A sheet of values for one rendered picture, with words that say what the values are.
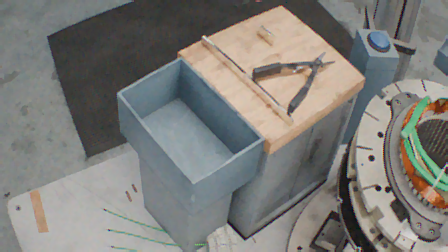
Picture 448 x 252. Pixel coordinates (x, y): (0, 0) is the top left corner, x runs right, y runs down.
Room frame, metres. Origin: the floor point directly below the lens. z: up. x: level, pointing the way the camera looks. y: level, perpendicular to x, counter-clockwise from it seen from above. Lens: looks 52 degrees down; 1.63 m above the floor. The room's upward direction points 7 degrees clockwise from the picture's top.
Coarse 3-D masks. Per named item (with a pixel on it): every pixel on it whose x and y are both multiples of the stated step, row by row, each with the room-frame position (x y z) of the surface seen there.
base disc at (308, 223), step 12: (336, 180) 0.55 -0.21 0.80; (324, 192) 0.52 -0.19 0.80; (312, 204) 0.49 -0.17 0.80; (324, 204) 0.50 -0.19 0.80; (336, 204) 0.50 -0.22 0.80; (300, 216) 0.47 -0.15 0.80; (312, 216) 0.47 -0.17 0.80; (324, 216) 0.47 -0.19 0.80; (300, 228) 0.44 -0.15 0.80; (312, 228) 0.44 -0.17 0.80; (300, 240) 0.42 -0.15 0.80
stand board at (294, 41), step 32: (224, 32) 0.60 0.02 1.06; (256, 32) 0.61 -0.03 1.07; (288, 32) 0.62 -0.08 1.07; (192, 64) 0.53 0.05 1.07; (224, 64) 0.54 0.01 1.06; (256, 64) 0.54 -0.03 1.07; (224, 96) 0.48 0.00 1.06; (256, 96) 0.49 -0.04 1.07; (288, 96) 0.50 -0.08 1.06; (320, 96) 0.50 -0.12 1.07; (256, 128) 0.44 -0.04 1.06; (288, 128) 0.44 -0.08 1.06
